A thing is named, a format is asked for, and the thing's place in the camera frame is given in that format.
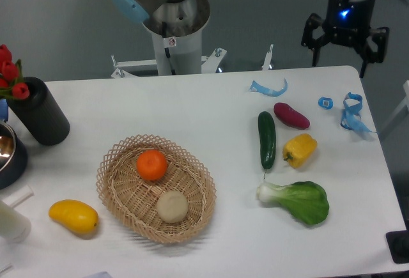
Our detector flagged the white frame at right edge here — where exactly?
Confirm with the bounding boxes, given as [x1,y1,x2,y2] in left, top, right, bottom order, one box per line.
[378,81,408,141]

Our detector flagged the green bok choy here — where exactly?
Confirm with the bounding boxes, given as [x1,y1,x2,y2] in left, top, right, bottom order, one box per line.
[256,181,330,226]

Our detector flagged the tangled blue tape ribbon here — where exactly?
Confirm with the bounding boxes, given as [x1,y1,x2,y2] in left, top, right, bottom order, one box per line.
[340,92,375,133]

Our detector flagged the red tulip bouquet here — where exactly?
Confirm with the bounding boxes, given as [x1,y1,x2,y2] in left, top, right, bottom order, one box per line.
[1,44,30,100]

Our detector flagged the purple sweet potato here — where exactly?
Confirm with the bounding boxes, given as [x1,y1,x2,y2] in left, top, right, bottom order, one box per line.
[274,102,310,130]

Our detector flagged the white plastic bottle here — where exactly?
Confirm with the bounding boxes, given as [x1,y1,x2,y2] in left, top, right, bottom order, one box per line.
[0,201,31,242]

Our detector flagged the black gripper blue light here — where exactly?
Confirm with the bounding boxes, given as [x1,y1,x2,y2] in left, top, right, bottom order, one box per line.
[300,0,390,79]

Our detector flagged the white plastic tube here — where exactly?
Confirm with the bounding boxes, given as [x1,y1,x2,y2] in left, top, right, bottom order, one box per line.
[2,185,34,208]

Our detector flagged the beige steamed bun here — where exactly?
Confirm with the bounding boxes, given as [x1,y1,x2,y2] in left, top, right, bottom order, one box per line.
[157,190,189,224]

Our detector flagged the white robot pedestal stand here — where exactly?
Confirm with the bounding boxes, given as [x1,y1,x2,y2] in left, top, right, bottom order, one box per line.
[111,28,228,79]

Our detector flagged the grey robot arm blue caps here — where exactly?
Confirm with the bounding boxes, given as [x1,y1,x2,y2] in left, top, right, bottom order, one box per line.
[112,0,389,75]

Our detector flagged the yellow bell pepper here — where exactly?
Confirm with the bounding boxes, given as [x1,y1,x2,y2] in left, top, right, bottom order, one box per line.
[282,134,318,169]

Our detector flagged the curved blue tape strip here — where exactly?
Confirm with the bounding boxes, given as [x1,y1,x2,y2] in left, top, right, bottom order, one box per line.
[249,79,288,97]

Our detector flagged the black cylindrical vase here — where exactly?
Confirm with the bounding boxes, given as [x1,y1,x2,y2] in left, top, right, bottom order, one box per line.
[7,77,70,146]

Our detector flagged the woven wicker basket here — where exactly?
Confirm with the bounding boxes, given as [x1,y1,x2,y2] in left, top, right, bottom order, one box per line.
[96,135,216,243]

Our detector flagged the dark metal bowl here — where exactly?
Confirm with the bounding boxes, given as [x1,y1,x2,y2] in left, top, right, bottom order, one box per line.
[1,121,28,189]

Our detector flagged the dark green cucumber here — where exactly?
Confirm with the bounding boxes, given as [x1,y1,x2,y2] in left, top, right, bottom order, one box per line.
[258,111,277,174]

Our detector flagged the blue object at left edge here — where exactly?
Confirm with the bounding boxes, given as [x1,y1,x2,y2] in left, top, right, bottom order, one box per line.
[0,99,9,122]

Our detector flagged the yellow mango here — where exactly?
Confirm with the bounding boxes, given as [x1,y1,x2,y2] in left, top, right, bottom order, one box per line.
[49,199,99,235]

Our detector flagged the black device at table edge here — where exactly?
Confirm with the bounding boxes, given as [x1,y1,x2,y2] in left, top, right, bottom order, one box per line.
[385,230,409,264]

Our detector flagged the small blue tape roll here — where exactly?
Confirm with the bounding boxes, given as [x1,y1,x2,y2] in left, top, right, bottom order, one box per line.
[318,97,334,110]

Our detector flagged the black cable on pedestal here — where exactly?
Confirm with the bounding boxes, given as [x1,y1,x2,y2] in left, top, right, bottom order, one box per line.
[161,21,177,76]

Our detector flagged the orange mandarin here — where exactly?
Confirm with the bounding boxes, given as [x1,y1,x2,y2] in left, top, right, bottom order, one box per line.
[136,150,167,181]

